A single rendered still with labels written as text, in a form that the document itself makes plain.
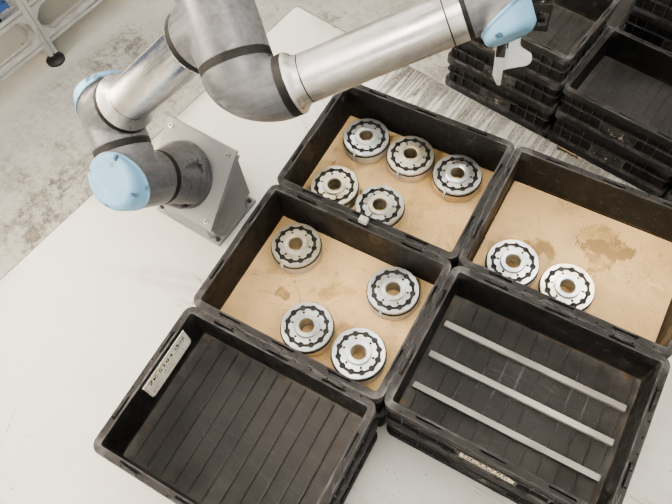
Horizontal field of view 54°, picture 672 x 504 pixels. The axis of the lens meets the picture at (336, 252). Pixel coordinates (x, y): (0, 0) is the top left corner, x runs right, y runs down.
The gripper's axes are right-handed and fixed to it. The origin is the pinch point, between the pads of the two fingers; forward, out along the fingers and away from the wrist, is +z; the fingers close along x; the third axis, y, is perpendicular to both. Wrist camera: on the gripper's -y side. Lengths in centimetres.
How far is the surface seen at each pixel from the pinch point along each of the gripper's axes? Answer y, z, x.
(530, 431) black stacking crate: 14, 36, -55
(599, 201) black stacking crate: 24.2, 29.1, -7.7
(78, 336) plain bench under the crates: -83, 46, -46
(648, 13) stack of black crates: 47, 61, 90
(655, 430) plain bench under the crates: 39, 49, -46
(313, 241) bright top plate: -31.6, 29.8, -24.4
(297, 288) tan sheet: -33, 33, -34
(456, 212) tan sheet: -3.7, 32.5, -11.7
